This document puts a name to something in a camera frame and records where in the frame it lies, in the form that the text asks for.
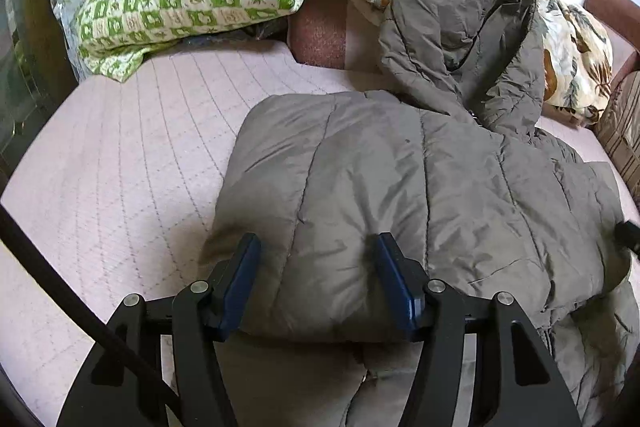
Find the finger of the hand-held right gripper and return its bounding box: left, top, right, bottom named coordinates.
left=614, top=219, right=640, bottom=260

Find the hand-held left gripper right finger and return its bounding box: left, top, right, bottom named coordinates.
left=376, top=232, right=583, bottom=427

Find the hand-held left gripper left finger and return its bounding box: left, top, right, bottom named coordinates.
left=56, top=233, right=262, bottom=427

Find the grey-brown puffer jacket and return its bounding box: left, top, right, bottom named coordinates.
left=197, top=0, right=640, bottom=427

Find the striped brown cushion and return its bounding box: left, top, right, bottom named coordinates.
left=592, top=69, right=640, bottom=208

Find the pink upholstered armrest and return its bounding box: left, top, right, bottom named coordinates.
left=582, top=0, right=640, bottom=78

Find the reddish brown pillow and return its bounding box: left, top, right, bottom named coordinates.
left=287, top=0, right=386, bottom=72

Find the glass door cabinet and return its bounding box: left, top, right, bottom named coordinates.
left=0, top=0, right=81, bottom=178

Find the black cable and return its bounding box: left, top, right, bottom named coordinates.
left=0, top=204, right=183, bottom=418

